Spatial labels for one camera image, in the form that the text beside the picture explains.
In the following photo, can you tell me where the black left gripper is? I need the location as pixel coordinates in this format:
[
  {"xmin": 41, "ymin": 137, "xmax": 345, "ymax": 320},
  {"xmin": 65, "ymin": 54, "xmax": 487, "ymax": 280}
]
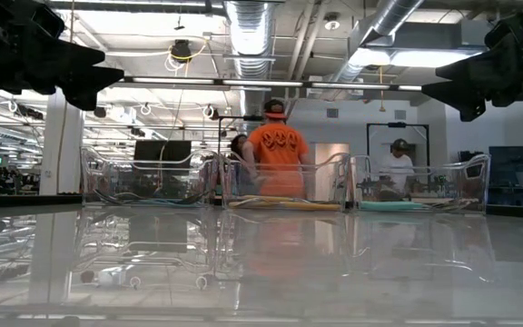
[{"xmin": 0, "ymin": 0, "xmax": 125, "ymax": 111}]

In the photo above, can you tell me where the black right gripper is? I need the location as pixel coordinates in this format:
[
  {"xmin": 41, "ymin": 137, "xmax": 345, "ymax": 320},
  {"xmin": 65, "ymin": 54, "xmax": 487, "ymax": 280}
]
[{"xmin": 422, "ymin": 47, "xmax": 523, "ymax": 122}]

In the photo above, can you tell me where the mint-handled silver spoon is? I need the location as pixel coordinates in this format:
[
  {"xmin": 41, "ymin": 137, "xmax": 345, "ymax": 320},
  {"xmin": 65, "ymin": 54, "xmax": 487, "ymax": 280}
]
[
  {"xmin": 360, "ymin": 199, "xmax": 479, "ymax": 211},
  {"xmin": 359, "ymin": 200, "xmax": 479, "ymax": 212}
]

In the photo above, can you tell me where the white square pillar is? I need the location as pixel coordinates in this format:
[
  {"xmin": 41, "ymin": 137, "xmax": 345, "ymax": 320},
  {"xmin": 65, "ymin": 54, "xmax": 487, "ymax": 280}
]
[{"xmin": 38, "ymin": 90, "xmax": 86, "ymax": 196}]

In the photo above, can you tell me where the black computer monitor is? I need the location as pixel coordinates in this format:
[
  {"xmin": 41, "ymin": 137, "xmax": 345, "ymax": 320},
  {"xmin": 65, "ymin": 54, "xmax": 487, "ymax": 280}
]
[
  {"xmin": 133, "ymin": 139, "xmax": 193, "ymax": 170},
  {"xmin": 488, "ymin": 144, "xmax": 523, "ymax": 194}
]

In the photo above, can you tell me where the clear plastic bin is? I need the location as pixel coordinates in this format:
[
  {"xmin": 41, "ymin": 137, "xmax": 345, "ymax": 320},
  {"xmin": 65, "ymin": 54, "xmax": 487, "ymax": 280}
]
[
  {"xmin": 82, "ymin": 145, "xmax": 221, "ymax": 209},
  {"xmin": 350, "ymin": 153, "xmax": 492, "ymax": 214},
  {"xmin": 220, "ymin": 152, "xmax": 352, "ymax": 213}
]

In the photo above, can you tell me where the person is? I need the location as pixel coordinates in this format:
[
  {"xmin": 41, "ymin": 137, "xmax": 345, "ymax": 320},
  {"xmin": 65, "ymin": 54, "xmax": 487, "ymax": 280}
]
[
  {"xmin": 242, "ymin": 98, "xmax": 311, "ymax": 200},
  {"xmin": 379, "ymin": 138, "xmax": 416, "ymax": 201},
  {"xmin": 228, "ymin": 133, "xmax": 250, "ymax": 196}
]

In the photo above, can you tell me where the white door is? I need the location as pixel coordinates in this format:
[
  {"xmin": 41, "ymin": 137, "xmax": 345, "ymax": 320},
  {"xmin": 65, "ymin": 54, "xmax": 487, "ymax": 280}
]
[{"xmin": 309, "ymin": 142, "xmax": 350, "ymax": 201}]

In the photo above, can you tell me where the long LED light bar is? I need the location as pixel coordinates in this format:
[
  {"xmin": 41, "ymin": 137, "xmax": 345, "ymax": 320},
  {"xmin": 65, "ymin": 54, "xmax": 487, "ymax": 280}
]
[{"xmin": 111, "ymin": 74, "xmax": 426, "ymax": 97}]

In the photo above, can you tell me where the white glossy table mat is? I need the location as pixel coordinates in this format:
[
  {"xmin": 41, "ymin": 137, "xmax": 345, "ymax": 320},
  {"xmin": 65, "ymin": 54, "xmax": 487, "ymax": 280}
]
[{"xmin": 0, "ymin": 206, "xmax": 523, "ymax": 327}]

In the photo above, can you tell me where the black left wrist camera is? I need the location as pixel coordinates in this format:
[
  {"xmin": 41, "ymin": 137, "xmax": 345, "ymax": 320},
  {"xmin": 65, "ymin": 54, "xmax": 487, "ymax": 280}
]
[{"xmin": 32, "ymin": 3, "xmax": 66, "ymax": 41}]

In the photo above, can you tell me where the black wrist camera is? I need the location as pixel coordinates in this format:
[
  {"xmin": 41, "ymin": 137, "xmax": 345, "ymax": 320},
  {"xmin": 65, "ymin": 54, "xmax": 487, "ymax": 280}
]
[
  {"xmin": 485, "ymin": 12, "xmax": 523, "ymax": 50},
  {"xmin": 32, "ymin": 3, "xmax": 66, "ymax": 41}
]

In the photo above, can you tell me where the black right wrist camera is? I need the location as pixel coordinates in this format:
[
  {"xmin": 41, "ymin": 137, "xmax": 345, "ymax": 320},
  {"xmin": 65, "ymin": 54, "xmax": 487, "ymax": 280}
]
[{"xmin": 485, "ymin": 12, "xmax": 523, "ymax": 50}]

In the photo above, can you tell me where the black overhead camera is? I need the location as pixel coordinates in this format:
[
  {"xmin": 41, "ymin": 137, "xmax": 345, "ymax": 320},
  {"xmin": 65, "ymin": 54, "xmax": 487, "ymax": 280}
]
[{"xmin": 170, "ymin": 39, "xmax": 193, "ymax": 64}]

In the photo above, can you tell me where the silver spiral air duct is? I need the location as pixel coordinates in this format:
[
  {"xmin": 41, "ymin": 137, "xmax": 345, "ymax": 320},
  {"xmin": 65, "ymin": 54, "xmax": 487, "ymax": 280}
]
[
  {"xmin": 327, "ymin": 0, "xmax": 426, "ymax": 99},
  {"xmin": 223, "ymin": 0, "xmax": 275, "ymax": 120}
]

